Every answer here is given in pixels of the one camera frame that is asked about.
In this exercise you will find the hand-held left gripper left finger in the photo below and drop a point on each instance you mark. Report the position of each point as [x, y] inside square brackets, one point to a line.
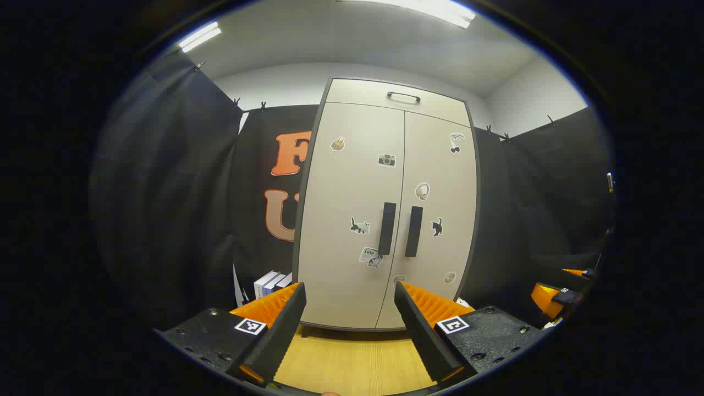
[280, 335]

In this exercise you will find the short ceiling light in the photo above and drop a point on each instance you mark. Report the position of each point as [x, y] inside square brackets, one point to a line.
[199, 37]

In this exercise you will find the beige double-door shoe cabinet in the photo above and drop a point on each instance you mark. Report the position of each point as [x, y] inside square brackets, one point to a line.
[313, 165]

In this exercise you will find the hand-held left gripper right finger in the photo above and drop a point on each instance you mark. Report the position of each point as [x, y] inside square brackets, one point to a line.
[423, 335]

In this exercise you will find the stack of white boxes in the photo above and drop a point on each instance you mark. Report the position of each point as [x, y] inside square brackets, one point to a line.
[269, 283]

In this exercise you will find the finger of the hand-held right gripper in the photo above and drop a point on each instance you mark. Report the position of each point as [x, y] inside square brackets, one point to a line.
[577, 271]
[547, 297]

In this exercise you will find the black backdrop cloth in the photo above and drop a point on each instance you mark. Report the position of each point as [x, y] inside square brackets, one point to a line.
[165, 192]

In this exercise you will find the beige cabinet door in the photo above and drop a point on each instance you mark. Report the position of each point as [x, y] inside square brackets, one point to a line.
[352, 187]
[440, 165]

